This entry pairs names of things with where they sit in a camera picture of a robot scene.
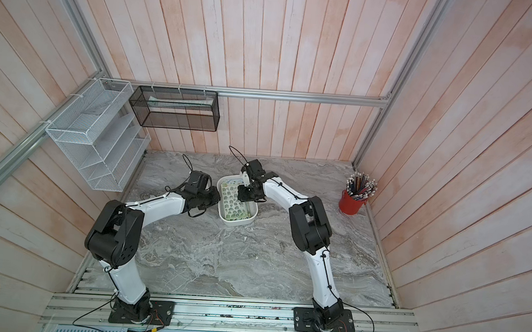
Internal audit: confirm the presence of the white plastic storage box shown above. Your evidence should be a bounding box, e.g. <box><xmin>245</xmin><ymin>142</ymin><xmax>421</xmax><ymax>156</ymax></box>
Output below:
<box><xmin>217</xmin><ymin>175</ymin><xmax>258</xmax><ymax>227</ymax></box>

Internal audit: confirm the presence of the green frog sticker sheet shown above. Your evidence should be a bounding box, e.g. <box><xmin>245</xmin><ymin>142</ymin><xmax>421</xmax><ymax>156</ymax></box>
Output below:
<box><xmin>221</xmin><ymin>178</ymin><xmax>251</xmax><ymax>222</ymax></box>

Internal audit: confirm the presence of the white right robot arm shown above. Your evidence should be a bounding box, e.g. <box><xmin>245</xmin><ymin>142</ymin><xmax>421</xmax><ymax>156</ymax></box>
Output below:
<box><xmin>238</xmin><ymin>159</ymin><xmax>344</xmax><ymax>325</ymax></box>

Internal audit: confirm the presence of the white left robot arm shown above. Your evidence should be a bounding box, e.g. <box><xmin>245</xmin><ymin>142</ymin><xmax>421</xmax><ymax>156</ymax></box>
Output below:
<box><xmin>85</xmin><ymin>170</ymin><xmax>220</xmax><ymax>309</ymax></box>

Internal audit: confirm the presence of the red metal pencil bucket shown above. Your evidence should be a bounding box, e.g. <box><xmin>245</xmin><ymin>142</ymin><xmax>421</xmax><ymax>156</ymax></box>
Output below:
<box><xmin>338</xmin><ymin>190</ymin><xmax>367</xmax><ymax>216</ymax></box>

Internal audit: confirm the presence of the bundle of coloured pencils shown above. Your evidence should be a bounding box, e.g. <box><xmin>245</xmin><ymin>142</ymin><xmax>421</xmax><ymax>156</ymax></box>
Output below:
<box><xmin>346</xmin><ymin>172</ymin><xmax>377</xmax><ymax>202</ymax></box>

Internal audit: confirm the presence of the black wire mesh basket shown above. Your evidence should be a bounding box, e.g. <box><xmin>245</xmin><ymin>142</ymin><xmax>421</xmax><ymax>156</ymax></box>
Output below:
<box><xmin>130</xmin><ymin>85</ymin><xmax>220</xmax><ymax>132</ymax></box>

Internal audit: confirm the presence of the white wire mesh shelf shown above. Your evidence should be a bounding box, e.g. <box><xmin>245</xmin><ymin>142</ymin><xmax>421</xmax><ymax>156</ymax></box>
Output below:
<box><xmin>46</xmin><ymin>79</ymin><xmax>151</xmax><ymax>193</ymax></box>

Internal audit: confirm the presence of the aluminium mounting rail base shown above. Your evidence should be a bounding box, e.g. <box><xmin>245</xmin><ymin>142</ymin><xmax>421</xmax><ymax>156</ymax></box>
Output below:
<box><xmin>39</xmin><ymin>289</ymin><xmax>420</xmax><ymax>332</ymax></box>

